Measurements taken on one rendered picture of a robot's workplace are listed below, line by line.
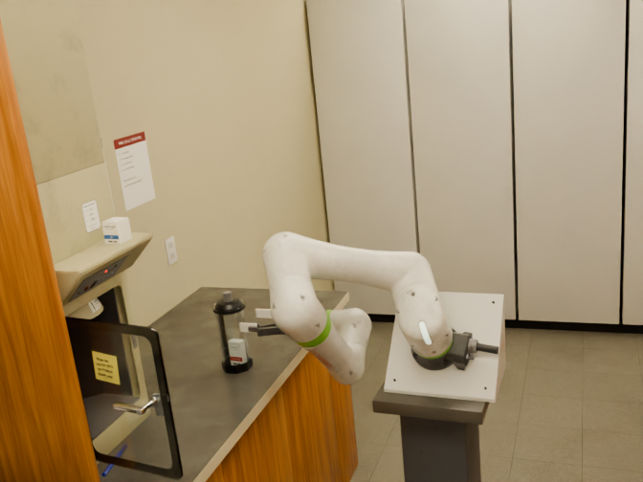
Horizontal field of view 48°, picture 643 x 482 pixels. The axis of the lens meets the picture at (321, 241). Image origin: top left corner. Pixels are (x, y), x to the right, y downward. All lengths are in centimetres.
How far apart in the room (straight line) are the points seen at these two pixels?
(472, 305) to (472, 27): 250
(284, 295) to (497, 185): 293
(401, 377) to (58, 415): 97
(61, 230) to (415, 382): 108
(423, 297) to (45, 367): 98
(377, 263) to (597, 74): 268
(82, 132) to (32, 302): 48
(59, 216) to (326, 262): 68
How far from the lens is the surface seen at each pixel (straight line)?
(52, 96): 190
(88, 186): 198
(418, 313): 197
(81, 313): 201
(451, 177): 457
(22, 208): 170
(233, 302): 234
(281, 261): 181
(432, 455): 227
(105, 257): 185
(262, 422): 234
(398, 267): 202
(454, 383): 215
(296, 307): 175
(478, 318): 221
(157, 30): 314
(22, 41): 185
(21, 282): 177
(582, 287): 471
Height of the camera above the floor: 200
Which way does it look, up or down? 16 degrees down
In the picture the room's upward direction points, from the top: 6 degrees counter-clockwise
